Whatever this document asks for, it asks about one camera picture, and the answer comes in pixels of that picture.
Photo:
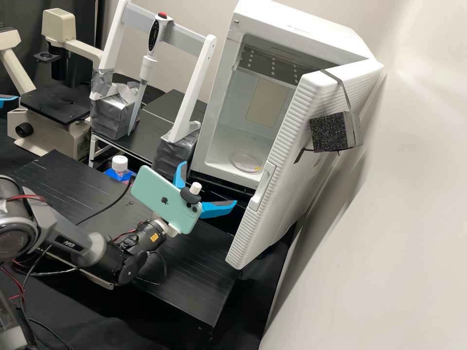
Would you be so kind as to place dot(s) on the white pipette stand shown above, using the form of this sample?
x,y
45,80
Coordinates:
x,y
189,94

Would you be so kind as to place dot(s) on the right wrist camera phone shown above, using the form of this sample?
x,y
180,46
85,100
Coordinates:
x,y
160,193

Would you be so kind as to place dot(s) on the black platform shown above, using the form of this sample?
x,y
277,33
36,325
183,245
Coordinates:
x,y
153,127
197,277
65,182

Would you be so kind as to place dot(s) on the silver taped block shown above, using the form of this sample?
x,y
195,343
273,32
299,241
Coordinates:
x,y
171,151
109,116

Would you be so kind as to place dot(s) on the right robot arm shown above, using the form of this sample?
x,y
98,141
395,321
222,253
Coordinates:
x,y
43,226

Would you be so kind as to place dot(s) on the white-capped bottle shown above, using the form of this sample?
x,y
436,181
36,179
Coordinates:
x,y
119,164

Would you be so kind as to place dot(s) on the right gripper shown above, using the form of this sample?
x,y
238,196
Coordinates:
x,y
170,229

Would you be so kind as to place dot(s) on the incubator door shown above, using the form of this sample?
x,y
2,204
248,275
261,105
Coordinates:
x,y
277,175

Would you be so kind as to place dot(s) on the cream microscope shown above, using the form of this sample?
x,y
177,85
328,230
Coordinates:
x,y
47,131

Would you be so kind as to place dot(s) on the white incubator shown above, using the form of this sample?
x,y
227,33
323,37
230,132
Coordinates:
x,y
303,40

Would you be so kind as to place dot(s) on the pipette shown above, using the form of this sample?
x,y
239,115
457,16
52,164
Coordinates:
x,y
149,67

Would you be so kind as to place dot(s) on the petri dish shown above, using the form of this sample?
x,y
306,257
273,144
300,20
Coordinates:
x,y
244,160

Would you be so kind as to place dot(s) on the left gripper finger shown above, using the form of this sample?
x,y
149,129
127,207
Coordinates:
x,y
7,100

